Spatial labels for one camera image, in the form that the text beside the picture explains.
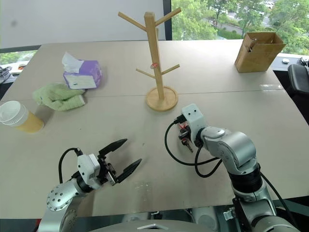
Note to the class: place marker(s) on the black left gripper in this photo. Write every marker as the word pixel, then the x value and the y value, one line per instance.
pixel 106 170

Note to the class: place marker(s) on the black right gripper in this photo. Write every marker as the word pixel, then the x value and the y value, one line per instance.
pixel 184 133

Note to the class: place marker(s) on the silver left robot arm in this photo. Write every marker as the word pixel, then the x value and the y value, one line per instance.
pixel 61 198

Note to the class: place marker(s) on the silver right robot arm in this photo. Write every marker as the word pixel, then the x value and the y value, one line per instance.
pixel 239 154

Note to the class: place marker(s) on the wooden tree stand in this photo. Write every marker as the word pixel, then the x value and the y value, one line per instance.
pixel 157 72

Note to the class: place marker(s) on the green towel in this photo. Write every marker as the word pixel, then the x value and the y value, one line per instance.
pixel 60 97

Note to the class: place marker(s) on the purple tissue box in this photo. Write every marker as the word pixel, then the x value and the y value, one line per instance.
pixel 90 72

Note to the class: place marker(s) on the yellow paper cup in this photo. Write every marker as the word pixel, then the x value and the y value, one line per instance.
pixel 24 120

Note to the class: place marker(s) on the brown cardboard box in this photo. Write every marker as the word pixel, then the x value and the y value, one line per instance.
pixel 258 55

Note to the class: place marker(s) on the small white device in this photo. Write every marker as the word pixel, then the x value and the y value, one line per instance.
pixel 285 60

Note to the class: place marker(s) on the black chair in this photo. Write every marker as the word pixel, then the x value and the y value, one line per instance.
pixel 298 77

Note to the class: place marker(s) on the small red white object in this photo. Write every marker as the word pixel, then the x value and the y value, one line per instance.
pixel 20 68

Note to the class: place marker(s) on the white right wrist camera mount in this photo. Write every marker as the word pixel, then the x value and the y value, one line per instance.
pixel 194 118

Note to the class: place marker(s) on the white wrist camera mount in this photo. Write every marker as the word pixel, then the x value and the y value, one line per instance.
pixel 194 118
pixel 88 169

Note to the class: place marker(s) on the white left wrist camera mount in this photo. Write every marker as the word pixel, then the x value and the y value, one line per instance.
pixel 88 169

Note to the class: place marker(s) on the black window frame post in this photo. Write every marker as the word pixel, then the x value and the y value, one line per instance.
pixel 167 19

